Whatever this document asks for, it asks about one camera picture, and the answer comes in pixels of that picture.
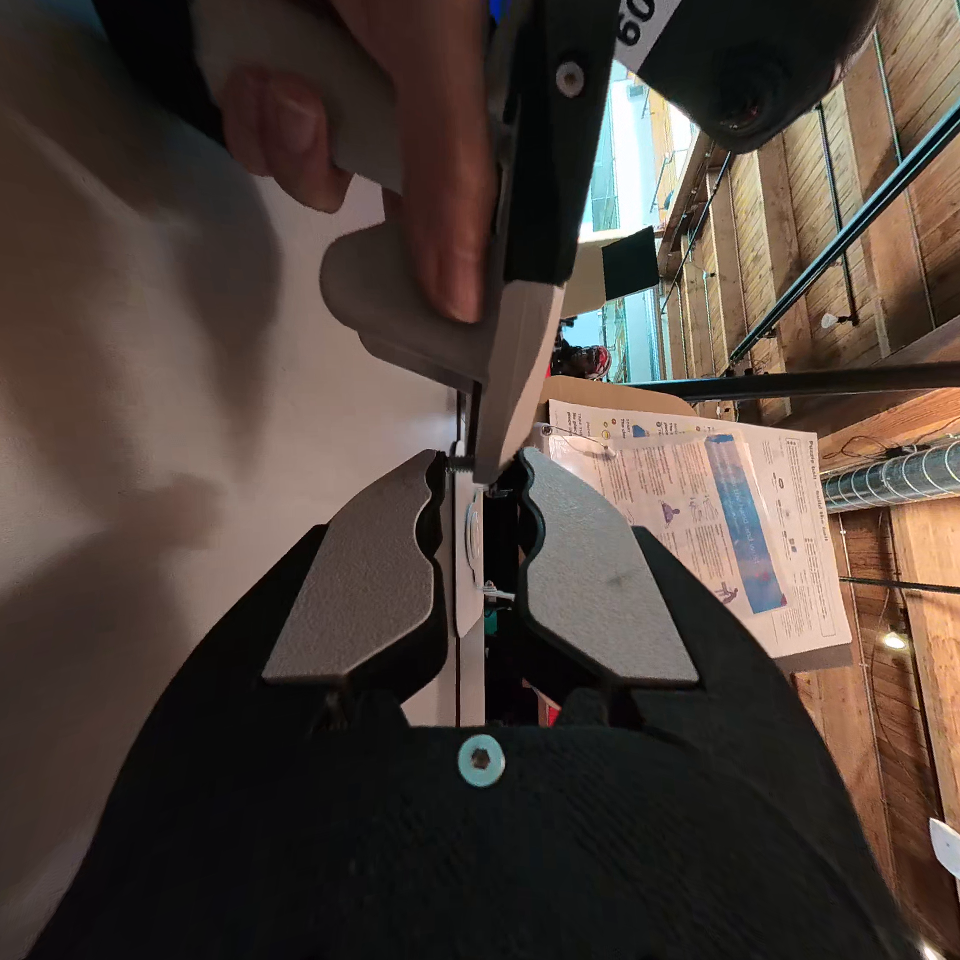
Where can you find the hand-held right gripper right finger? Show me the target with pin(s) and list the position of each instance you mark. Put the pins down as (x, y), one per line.
(600, 585)

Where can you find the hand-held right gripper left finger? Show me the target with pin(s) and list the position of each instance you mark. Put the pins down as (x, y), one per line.
(360, 577)

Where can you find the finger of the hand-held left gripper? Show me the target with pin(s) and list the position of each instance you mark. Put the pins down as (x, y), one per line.
(517, 360)
(375, 300)

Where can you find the black knob screw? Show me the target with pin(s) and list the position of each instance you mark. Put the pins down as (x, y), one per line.
(459, 463)

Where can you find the grey desk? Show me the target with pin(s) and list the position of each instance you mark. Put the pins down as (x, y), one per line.
(150, 337)

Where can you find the person's left hand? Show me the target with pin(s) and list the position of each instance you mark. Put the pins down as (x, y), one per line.
(442, 150)

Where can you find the printed instruction sheets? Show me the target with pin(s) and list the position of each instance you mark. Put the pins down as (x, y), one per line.
(675, 487)

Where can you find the black and tan divider panel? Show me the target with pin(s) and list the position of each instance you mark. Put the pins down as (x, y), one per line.
(630, 262)

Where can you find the black metal pole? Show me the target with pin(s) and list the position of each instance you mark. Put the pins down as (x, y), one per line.
(787, 384)

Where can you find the glowing ceiling lamp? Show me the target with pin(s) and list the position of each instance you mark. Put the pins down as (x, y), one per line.
(892, 640)

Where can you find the white spot lamp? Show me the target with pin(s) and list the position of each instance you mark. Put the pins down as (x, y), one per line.
(829, 321)

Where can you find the silver ventilation duct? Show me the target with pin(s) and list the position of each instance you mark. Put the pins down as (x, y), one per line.
(892, 476)

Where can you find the black ceiling track rail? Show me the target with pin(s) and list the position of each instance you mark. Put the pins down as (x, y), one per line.
(846, 236)

